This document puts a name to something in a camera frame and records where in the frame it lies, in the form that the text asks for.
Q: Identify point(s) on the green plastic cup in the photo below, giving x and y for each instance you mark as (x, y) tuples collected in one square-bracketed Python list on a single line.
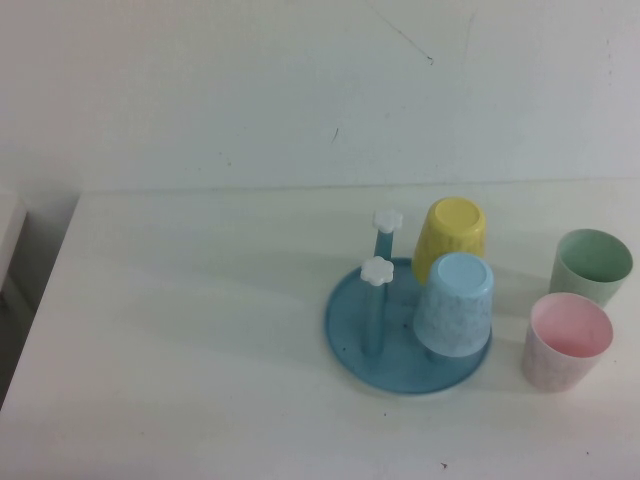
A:
[(567, 285)]

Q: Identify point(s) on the yellow plastic cup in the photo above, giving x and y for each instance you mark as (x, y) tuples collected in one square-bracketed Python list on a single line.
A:
[(452, 235)]

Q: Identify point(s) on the blue cup stand white caps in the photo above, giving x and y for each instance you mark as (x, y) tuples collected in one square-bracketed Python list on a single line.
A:
[(390, 365)]

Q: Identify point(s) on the light blue plastic cup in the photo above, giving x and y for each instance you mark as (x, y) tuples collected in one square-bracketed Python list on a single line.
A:
[(452, 310)]

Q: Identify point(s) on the pink plastic cup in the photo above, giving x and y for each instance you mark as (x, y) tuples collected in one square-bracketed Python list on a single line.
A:
[(570, 325)]

